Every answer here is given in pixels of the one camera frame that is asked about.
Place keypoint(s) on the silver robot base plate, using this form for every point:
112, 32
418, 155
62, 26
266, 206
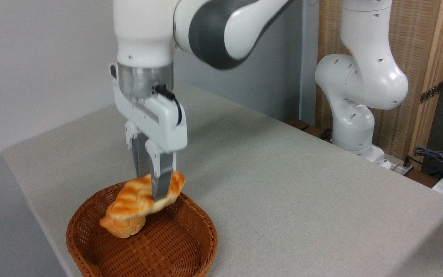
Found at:
398, 168

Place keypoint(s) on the round knotted bread roll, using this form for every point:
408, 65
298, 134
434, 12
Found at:
123, 229

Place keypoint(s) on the wood framed rattan screen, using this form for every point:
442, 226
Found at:
413, 46

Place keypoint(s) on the grey tablecloth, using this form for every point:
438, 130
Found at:
302, 200

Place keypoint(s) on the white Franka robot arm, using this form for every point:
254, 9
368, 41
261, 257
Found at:
144, 30

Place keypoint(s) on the long braided bread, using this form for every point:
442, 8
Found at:
133, 200

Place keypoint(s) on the black screen hinge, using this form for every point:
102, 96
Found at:
431, 93

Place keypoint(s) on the brown wicker basket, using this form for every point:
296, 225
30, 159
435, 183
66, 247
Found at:
167, 246

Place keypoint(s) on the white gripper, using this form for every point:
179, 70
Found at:
160, 123

